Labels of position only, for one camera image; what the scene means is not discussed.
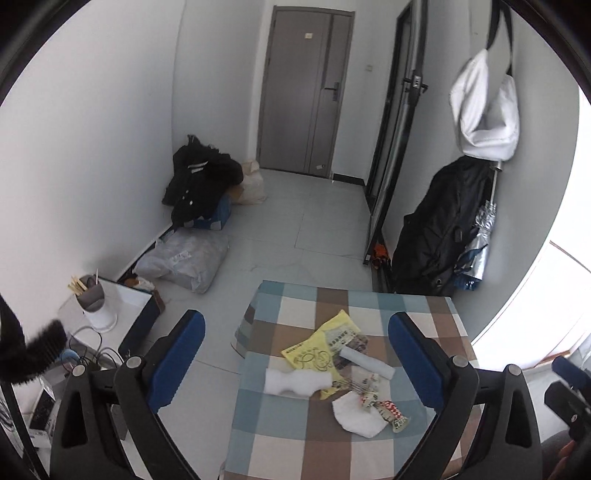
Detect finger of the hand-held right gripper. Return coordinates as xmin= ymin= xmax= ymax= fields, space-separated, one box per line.
xmin=544 ymin=383 xmax=591 ymax=439
xmin=552 ymin=355 xmax=591 ymax=391

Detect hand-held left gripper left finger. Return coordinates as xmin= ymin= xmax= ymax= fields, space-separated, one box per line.
xmin=48 ymin=309 xmax=206 ymax=480

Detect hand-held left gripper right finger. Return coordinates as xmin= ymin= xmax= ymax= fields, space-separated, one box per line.
xmin=388 ymin=312 xmax=544 ymax=480

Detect yellow bread bag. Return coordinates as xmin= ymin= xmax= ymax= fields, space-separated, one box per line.
xmin=281 ymin=309 xmax=370 ymax=401

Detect white foam piece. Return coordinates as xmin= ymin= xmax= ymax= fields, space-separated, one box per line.
xmin=264 ymin=367 xmax=332 ymax=399

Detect white shoulder bag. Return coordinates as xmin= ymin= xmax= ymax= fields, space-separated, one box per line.
xmin=450 ymin=0 xmax=520 ymax=162

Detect white paper roll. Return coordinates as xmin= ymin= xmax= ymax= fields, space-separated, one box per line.
xmin=340 ymin=346 xmax=394 ymax=380

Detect red white striped wrapper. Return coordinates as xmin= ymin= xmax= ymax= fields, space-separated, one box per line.
xmin=373 ymin=399 xmax=411 ymax=433

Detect person's grey trouser leg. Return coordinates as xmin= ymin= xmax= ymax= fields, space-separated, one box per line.
xmin=539 ymin=430 xmax=591 ymax=480

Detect white side cabinet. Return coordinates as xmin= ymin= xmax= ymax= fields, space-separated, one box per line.
xmin=57 ymin=279 xmax=163 ymax=357

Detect white crumpled tissue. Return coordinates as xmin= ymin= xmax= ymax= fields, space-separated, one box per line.
xmin=331 ymin=392 xmax=387 ymax=439

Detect white grey utensil holder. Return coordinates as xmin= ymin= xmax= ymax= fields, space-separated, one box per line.
xmin=76 ymin=276 xmax=119 ymax=333

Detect clear plastic bag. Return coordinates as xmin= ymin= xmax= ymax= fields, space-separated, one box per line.
xmin=133 ymin=229 xmax=230 ymax=294

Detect wooden chopsticks bundle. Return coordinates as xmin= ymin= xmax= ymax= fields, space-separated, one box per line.
xmin=68 ymin=265 xmax=100 ymax=294

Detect silver folded umbrella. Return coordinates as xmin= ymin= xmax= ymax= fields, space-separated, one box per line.
xmin=454 ymin=161 xmax=502 ymax=292

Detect black hanging jacket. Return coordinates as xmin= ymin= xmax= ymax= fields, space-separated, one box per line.
xmin=390 ymin=156 xmax=495 ymax=296

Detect plaid tablecloth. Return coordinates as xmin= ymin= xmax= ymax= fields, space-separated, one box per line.
xmin=221 ymin=279 xmax=481 ymax=480

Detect blue cardboard box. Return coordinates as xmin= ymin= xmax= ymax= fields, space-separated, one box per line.
xmin=193 ymin=193 xmax=234 ymax=232

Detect black jacket white stripe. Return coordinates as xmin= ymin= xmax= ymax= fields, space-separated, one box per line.
xmin=161 ymin=134 xmax=245 ymax=227

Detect cream plastic bag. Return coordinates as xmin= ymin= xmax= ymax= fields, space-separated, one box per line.
xmin=239 ymin=159 xmax=269 ymax=206

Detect black framed glass door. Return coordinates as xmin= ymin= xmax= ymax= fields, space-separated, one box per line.
xmin=364 ymin=0 xmax=430 ymax=267

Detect grey door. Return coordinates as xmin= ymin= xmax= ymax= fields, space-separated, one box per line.
xmin=256 ymin=6 xmax=356 ymax=179

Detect tangled black cables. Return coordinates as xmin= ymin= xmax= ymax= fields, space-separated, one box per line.
xmin=67 ymin=325 xmax=126 ymax=371

